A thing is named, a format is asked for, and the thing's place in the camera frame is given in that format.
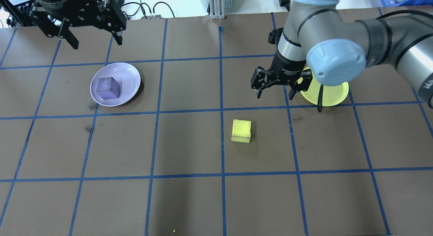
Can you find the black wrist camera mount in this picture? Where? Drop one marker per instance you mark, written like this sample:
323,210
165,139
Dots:
42,21
274,36

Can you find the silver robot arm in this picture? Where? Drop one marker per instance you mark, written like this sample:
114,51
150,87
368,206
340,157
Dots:
338,60

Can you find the aluminium profile post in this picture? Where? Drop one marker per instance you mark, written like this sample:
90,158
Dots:
216,6

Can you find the black power brick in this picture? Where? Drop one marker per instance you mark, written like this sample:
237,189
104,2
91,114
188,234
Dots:
283,1

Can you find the yellow foam block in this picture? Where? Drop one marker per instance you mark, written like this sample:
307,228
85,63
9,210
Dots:
241,130

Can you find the yellow round plate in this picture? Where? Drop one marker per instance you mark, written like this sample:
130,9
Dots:
335,95

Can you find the lavender round plate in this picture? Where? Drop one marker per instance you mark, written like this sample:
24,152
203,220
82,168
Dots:
130,82

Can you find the purple foam block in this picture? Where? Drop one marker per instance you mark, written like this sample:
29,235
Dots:
108,89

